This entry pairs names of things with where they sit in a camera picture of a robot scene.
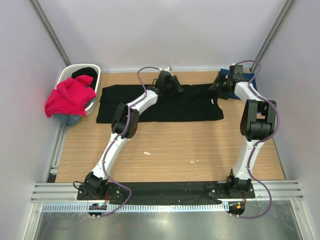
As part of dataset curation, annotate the white slotted cable duct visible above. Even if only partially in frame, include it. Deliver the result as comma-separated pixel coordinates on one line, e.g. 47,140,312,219
42,202,229,214

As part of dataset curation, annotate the black garment in basket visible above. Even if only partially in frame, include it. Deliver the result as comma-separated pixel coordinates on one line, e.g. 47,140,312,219
71,67,98,86

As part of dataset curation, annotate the aluminium corner post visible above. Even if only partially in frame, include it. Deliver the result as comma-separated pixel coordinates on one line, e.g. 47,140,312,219
255,0,296,63
28,0,72,66

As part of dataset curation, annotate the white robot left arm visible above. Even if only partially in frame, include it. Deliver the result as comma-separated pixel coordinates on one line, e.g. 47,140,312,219
78,66,184,200

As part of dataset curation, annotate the left aluminium corner post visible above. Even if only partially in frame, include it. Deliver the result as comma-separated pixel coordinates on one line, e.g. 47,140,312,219
28,0,72,66

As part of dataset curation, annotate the pink t-shirt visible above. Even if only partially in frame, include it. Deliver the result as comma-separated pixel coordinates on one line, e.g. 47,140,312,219
44,75,96,118

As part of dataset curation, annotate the black t-shirt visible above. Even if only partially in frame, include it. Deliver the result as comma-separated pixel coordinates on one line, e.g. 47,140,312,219
96,84,224,124

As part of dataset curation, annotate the aluminium frame rail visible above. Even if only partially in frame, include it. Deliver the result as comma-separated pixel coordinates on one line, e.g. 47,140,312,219
29,181,86,203

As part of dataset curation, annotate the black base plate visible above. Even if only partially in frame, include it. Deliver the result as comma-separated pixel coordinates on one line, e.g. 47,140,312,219
77,181,256,206

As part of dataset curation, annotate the folded blue t-shirt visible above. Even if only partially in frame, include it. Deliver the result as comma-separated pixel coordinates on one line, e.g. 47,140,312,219
219,68,258,101

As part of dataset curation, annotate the grey-blue garment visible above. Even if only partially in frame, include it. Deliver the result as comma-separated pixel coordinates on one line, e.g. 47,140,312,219
53,114,82,127

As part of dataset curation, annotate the white laundry basket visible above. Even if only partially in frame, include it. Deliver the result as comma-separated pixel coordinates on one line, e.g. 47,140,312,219
44,63,101,117

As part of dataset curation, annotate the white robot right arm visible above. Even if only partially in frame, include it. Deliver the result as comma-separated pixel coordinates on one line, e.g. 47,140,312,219
209,64,278,198

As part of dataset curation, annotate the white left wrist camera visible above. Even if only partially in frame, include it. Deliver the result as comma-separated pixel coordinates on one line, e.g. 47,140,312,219
158,66,172,74

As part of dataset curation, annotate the right aluminium corner post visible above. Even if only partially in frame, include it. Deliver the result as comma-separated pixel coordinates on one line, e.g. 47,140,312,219
255,0,296,63

